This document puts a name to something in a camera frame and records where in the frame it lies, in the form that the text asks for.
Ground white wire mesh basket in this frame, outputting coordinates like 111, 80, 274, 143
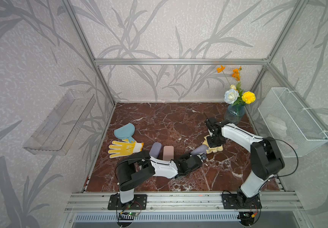
258, 87, 328, 158

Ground artificial flower bouquet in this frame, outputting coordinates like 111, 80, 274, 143
224, 66, 257, 106

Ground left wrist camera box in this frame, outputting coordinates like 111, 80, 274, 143
198, 154, 208, 162

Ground yellow microfiber cloth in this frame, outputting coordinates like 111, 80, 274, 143
203, 137, 223, 154

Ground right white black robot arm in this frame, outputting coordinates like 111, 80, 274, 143
205, 117, 285, 199

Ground pink eyeglass case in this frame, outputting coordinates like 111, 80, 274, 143
163, 146, 174, 161

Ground yellow white work glove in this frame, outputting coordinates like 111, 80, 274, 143
108, 139, 144, 158

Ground glass flower vase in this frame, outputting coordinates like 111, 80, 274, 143
224, 104, 245, 124

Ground clear acrylic wall shelf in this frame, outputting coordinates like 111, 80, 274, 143
23, 89, 96, 156

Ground white items in basket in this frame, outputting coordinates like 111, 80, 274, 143
266, 114, 287, 138

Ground blue-grey fabric eyeglass case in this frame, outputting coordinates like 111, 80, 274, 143
149, 142, 162, 159

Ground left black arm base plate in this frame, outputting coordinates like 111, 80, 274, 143
108, 193, 147, 211

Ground aluminium front rail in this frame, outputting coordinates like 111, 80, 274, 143
64, 192, 305, 213

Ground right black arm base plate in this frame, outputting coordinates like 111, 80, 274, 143
222, 190, 262, 210

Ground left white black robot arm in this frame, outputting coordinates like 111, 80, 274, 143
115, 151, 207, 204

